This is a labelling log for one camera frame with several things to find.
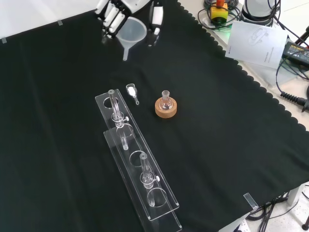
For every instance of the white table leg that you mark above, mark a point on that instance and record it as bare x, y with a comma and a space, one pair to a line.
298, 193

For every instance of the black cloth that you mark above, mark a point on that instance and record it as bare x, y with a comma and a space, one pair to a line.
217, 145

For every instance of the clear plastic funnel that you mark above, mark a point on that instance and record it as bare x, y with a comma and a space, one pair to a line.
132, 30

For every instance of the glass weighing funnel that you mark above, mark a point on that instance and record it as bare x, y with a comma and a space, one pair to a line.
131, 91

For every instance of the black tripod leg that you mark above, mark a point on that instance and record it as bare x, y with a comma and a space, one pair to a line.
303, 36

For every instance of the pale printed booklet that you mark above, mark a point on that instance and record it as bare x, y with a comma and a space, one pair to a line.
256, 46

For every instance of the yellow stop button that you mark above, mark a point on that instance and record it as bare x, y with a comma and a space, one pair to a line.
219, 13

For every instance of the clear tape strip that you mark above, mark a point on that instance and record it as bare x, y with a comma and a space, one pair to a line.
250, 200

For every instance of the clear acrylic funnel stand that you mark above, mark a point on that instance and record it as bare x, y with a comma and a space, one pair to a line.
144, 183

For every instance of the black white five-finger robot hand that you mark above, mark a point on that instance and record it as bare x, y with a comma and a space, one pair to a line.
116, 17

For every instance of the grey tape strip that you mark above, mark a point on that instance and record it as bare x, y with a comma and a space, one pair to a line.
4, 40
60, 23

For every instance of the black power adapter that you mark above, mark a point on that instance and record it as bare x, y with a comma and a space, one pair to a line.
298, 52

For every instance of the small glass round-bottom flask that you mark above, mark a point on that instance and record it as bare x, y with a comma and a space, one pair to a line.
166, 101

